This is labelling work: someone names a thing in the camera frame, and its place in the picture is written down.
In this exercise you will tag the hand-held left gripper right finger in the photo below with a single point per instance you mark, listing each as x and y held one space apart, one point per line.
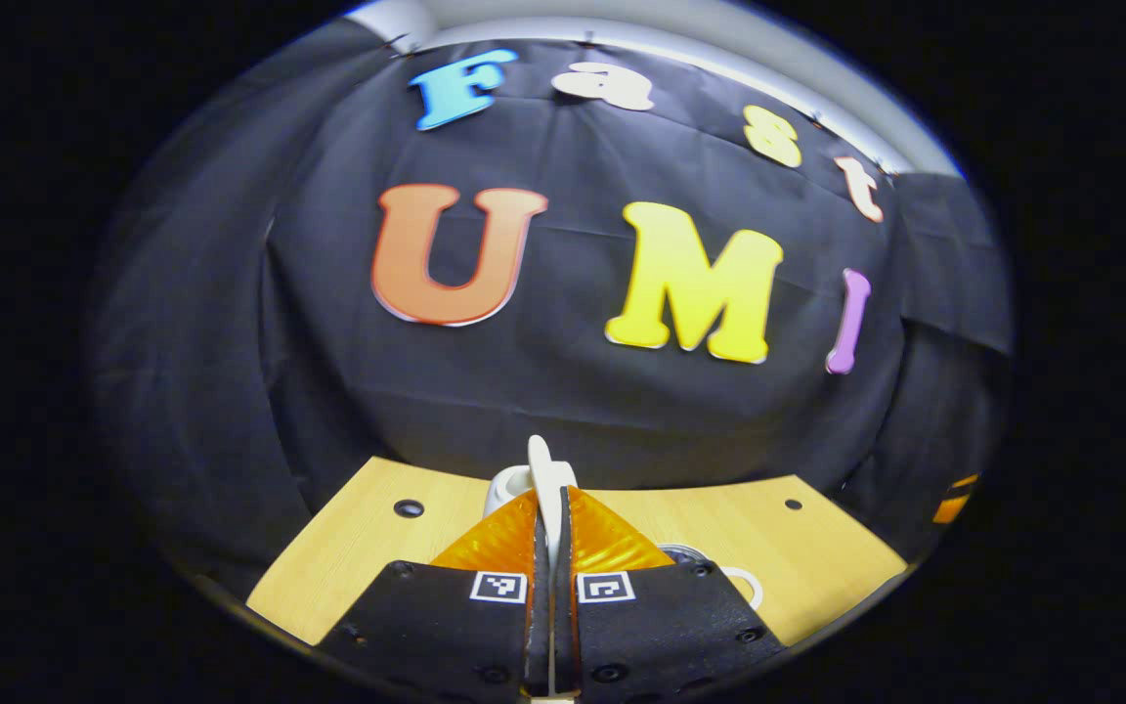
565 626

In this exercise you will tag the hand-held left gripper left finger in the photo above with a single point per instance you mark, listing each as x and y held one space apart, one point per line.
536 626

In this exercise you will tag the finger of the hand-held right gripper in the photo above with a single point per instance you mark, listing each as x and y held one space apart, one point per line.
954 504

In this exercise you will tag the white suitcase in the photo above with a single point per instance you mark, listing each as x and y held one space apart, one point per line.
543 469

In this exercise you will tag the black backdrop cloth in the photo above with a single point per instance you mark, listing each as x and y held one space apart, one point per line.
524 391

